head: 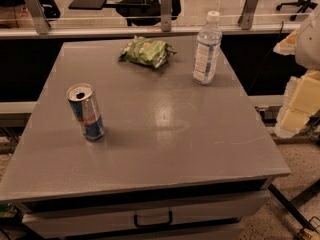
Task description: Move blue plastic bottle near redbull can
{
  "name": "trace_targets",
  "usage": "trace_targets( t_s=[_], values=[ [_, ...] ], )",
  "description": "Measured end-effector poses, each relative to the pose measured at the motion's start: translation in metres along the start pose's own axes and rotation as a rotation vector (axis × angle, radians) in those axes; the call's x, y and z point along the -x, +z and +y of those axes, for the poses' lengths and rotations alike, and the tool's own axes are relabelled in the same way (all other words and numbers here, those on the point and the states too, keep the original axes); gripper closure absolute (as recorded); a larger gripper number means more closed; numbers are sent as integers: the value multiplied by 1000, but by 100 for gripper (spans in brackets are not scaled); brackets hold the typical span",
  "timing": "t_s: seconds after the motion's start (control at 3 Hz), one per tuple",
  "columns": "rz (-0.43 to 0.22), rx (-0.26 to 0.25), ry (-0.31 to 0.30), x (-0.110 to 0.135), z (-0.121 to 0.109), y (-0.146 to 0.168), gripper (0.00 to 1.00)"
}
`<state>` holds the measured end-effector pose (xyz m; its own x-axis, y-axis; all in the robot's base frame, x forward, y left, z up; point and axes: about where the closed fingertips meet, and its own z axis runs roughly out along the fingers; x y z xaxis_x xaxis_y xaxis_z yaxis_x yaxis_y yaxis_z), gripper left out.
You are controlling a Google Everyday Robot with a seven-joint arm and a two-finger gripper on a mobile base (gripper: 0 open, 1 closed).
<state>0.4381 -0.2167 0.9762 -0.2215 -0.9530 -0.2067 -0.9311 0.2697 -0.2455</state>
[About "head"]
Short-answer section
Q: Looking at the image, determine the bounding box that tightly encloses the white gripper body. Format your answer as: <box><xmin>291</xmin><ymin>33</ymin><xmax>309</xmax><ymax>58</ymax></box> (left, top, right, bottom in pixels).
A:
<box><xmin>295</xmin><ymin>5</ymin><xmax>320</xmax><ymax>70</ymax></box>

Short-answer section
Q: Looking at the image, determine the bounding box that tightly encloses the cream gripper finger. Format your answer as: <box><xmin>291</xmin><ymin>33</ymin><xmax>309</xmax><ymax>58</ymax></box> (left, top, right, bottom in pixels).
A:
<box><xmin>273</xmin><ymin>29</ymin><xmax>298</xmax><ymax>56</ymax></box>
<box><xmin>274</xmin><ymin>70</ymin><xmax>320</xmax><ymax>138</ymax></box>

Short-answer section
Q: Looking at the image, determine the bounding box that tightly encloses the clear plastic water bottle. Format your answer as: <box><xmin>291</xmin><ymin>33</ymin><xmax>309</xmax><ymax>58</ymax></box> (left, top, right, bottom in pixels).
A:
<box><xmin>193</xmin><ymin>11</ymin><xmax>222</xmax><ymax>85</ymax></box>

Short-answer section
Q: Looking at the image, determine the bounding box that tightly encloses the redbull can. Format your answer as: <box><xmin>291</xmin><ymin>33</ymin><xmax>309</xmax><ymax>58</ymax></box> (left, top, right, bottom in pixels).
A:
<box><xmin>66</xmin><ymin>83</ymin><xmax>104</xmax><ymax>141</ymax></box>

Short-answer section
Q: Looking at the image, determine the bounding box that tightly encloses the black office chair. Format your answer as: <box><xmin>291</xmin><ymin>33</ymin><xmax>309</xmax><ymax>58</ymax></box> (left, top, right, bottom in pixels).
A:
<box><xmin>276</xmin><ymin>0</ymin><xmax>317</xmax><ymax>21</ymax></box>

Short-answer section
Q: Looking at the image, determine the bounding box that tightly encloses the green chip bag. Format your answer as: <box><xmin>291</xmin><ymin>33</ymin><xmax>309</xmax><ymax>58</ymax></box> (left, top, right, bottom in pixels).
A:
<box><xmin>118</xmin><ymin>36</ymin><xmax>176</xmax><ymax>69</ymax></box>

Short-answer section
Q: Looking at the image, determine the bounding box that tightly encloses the black desk with chair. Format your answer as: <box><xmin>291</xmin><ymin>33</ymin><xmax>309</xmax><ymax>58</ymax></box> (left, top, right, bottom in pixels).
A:
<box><xmin>68</xmin><ymin>0</ymin><xmax>181</xmax><ymax>26</ymax></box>

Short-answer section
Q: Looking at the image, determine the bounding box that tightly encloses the black cable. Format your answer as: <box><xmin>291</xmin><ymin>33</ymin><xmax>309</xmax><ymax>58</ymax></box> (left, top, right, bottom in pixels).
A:
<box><xmin>247</xmin><ymin>20</ymin><xmax>285</xmax><ymax>93</ymax></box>

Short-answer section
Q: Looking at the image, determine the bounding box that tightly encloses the right metal railing bracket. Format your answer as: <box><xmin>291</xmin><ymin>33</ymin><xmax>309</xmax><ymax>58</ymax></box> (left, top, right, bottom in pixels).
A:
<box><xmin>238</xmin><ymin>0</ymin><xmax>259</xmax><ymax>30</ymax></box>

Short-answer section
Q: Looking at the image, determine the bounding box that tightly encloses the metal railing bracket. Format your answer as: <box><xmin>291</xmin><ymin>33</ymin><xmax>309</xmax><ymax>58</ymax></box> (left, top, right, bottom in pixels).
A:
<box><xmin>161</xmin><ymin>0</ymin><xmax>172</xmax><ymax>32</ymax></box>
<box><xmin>238</xmin><ymin>0</ymin><xmax>259</xmax><ymax>30</ymax></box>
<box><xmin>24</xmin><ymin>0</ymin><xmax>50</xmax><ymax>34</ymax></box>

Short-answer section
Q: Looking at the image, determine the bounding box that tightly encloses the grey drawer with black handle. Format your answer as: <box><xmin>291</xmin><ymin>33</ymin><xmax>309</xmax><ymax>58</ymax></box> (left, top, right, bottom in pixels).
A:
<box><xmin>23</xmin><ymin>190</ymin><xmax>270</xmax><ymax>240</ymax></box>

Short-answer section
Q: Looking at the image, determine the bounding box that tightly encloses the middle metal railing bracket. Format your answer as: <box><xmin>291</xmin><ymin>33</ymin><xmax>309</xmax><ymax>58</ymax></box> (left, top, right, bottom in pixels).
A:
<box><xmin>161</xmin><ymin>0</ymin><xmax>172</xmax><ymax>32</ymax></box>

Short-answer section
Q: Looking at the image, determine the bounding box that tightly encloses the left metal railing bracket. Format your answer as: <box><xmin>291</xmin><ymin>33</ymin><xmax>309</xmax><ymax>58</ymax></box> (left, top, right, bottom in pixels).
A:
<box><xmin>24</xmin><ymin>0</ymin><xmax>50</xmax><ymax>34</ymax></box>

